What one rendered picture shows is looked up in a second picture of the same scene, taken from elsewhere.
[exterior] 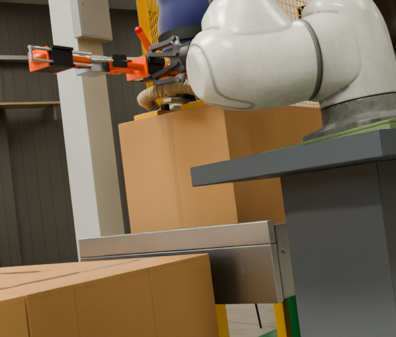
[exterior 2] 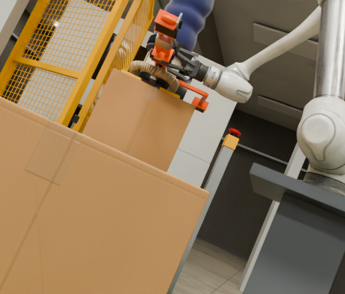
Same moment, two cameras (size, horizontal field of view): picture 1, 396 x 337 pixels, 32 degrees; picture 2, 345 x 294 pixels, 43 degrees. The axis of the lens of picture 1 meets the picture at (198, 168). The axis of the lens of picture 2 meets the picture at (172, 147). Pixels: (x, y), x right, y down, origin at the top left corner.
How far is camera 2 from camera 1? 1.23 m
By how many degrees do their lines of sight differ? 40
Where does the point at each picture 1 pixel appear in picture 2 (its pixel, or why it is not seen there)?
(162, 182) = (125, 122)
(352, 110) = (337, 186)
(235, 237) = not seen: hidden behind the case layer
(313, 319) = (265, 273)
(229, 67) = (340, 142)
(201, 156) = (163, 126)
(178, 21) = (179, 38)
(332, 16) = not seen: outside the picture
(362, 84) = not seen: outside the picture
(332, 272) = (294, 257)
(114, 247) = not seen: hidden behind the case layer
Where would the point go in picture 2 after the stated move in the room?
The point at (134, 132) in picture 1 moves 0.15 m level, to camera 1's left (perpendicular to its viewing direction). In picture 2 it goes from (123, 81) to (97, 63)
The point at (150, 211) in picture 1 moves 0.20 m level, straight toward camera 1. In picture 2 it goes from (105, 134) to (133, 143)
